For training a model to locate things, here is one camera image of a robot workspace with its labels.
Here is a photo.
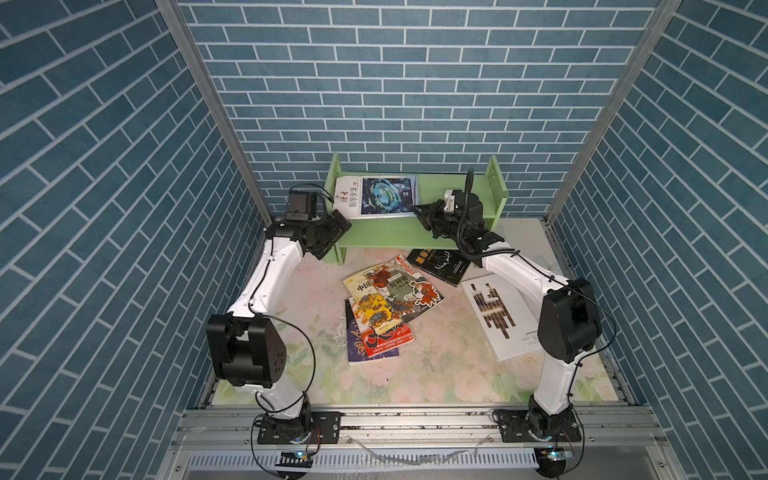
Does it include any dark purple book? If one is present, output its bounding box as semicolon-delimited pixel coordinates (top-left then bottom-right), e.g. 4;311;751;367
345;297;399;364

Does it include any white book with brown bars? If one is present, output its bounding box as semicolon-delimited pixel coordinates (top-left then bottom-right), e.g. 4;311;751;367
460;274;542;361

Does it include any blue sci-fi magazine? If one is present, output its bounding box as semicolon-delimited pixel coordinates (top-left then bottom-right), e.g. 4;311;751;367
333;175;418;220

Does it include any black book with gold text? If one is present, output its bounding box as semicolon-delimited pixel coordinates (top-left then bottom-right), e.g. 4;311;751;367
406;249;471;287

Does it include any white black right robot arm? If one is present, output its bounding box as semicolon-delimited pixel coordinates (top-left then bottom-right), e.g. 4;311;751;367
414;189;602;423

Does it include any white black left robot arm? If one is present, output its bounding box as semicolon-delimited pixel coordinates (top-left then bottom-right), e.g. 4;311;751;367
206;184;351;427

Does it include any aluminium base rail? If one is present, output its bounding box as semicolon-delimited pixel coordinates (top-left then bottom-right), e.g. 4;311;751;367
172;403;667;450

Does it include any green red illustrated comic book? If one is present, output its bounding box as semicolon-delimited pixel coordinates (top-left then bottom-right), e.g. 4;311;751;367
343;255;444;324

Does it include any yellow red illustrated book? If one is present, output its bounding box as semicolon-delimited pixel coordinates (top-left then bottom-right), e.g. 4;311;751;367
352;293;414;356

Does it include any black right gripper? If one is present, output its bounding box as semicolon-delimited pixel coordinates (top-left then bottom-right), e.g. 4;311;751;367
412;201;467;245

